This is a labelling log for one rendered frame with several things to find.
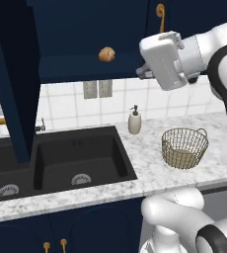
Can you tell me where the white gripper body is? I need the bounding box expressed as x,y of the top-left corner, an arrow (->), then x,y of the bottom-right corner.
138,31 -> 189,92

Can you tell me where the brown bread roll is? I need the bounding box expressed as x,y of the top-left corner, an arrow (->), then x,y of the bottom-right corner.
98,46 -> 116,63

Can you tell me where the navy blue base cabinet door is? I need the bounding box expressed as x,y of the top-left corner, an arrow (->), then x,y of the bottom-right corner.
0,212 -> 56,253
52,197 -> 145,253

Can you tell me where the beige soap dispenser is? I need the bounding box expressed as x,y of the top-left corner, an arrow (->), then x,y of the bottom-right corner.
127,104 -> 143,135

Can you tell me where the black double sink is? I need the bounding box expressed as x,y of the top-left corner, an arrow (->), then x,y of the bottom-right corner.
0,125 -> 139,204

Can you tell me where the silver tap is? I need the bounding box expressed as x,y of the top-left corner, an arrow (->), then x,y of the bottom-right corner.
35,117 -> 47,132

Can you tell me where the grey dishwasher front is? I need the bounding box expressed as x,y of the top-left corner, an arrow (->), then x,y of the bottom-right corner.
199,186 -> 227,219

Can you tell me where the grey wall socket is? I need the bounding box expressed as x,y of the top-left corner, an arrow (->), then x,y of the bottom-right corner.
82,80 -> 99,100
98,79 -> 114,99

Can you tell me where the navy blue wall cabinet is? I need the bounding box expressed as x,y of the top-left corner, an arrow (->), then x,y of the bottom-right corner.
26,0 -> 153,84

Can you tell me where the beige wire basket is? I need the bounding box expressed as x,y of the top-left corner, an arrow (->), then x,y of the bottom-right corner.
161,126 -> 210,171

